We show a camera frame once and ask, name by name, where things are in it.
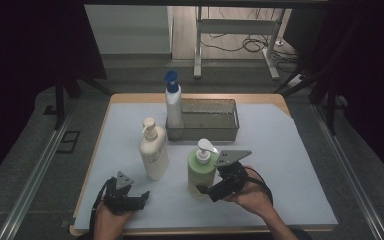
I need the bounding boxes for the white metal desk frame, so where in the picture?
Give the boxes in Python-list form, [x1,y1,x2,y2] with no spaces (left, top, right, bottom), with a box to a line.
[193,5,286,81]

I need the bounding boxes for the metal mesh basket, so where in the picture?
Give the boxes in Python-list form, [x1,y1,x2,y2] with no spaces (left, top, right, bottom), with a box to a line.
[164,97,241,143]

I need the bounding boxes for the white bottle with blue cap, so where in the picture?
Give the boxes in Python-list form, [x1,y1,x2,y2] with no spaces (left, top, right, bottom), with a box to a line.
[163,69,185,141]

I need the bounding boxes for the person's right hand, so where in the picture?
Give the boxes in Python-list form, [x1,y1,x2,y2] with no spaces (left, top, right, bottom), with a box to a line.
[222,164,275,218]

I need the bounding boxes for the green pump bottle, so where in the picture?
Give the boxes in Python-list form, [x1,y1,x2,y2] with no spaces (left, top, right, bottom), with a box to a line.
[186,138,220,201]

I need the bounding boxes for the black floor cables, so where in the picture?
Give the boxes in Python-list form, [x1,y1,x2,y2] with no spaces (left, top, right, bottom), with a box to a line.
[199,6,302,73]

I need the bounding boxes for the person's left hand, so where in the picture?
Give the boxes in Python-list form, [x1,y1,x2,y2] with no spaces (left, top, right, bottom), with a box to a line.
[92,201,133,240]

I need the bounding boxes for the cream pump bottle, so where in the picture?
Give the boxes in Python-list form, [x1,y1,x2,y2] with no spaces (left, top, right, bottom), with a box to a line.
[138,116,170,182]

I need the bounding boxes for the black frame bar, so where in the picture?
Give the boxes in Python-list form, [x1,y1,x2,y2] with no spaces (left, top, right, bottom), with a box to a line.
[82,0,330,10]

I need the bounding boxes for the dark curtain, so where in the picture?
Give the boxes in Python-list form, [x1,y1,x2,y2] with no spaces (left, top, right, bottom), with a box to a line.
[0,0,108,194]
[282,0,384,192]

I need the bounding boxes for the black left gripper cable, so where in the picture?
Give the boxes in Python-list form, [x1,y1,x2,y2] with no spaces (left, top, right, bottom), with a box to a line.
[86,179,115,240]

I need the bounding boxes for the black stand legs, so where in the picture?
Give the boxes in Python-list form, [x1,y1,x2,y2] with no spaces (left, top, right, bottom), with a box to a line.
[272,64,340,136]
[53,70,115,131]

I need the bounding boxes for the aluminium floor rail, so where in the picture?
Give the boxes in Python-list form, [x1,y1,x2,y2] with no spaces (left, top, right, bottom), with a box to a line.
[0,99,78,240]
[311,103,384,240]

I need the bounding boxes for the light blue table mat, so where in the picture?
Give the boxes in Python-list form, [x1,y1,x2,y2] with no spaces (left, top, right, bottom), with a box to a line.
[72,102,340,231]

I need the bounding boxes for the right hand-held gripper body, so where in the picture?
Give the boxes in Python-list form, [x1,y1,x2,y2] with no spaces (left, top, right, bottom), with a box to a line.
[209,149,253,203]

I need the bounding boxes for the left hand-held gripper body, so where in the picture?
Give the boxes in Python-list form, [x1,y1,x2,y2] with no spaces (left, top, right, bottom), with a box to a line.
[102,170,147,215]

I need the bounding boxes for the black floor socket frame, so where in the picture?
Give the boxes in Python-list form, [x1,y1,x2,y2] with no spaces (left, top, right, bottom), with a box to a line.
[56,130,81,155]

